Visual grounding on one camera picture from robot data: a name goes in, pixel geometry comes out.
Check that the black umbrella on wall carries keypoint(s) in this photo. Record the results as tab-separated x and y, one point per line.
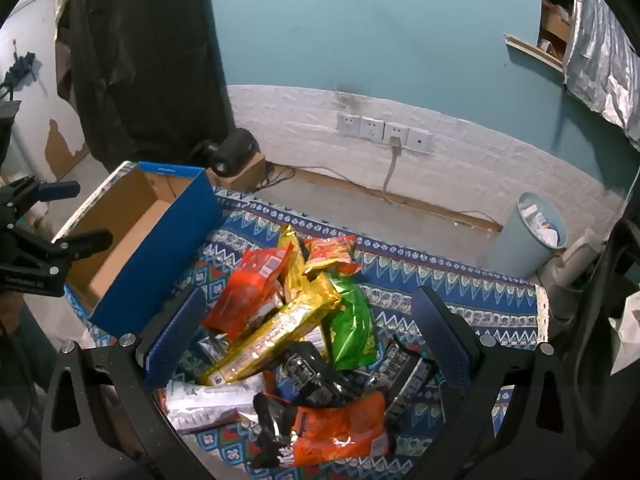
18	71

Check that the orange black snack bag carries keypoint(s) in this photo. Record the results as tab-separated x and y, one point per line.
291	435

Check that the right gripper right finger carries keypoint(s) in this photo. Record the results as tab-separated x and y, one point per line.
451	341

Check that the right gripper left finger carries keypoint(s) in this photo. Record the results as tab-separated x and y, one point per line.
168	335

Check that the orange fries snack bag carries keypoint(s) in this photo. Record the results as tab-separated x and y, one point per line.
332	254

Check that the white silver snack pack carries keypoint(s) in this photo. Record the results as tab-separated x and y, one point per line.
191	407

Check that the red snack bag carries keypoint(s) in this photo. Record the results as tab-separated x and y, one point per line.
250	286

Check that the small cardboard box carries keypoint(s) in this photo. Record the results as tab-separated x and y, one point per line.
247	179

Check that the black round speaker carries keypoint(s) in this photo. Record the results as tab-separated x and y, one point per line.
229	157

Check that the light blue trash bin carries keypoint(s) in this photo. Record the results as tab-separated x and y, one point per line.
533	233

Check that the patterned blue tablecloth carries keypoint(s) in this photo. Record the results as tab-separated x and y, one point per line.
513	311

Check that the black snack pack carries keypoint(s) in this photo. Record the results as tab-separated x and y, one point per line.
399	378

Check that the blue cardboard box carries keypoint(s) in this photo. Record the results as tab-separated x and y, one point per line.
159	215

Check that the long gold snack pack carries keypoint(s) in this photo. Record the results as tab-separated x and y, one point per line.
291	323

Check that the green snack bag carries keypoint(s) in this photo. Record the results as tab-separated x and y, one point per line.
350	327

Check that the silver foil curtain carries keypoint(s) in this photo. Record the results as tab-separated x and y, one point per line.
600	68

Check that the white wall socket strip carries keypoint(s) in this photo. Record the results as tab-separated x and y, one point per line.
378	131

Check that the black hanging cloth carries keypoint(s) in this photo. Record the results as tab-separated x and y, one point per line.
145	79

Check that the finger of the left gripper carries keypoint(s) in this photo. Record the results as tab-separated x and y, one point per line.
84	245
50	192

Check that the wooden window sill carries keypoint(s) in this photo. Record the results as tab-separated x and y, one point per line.
534	52

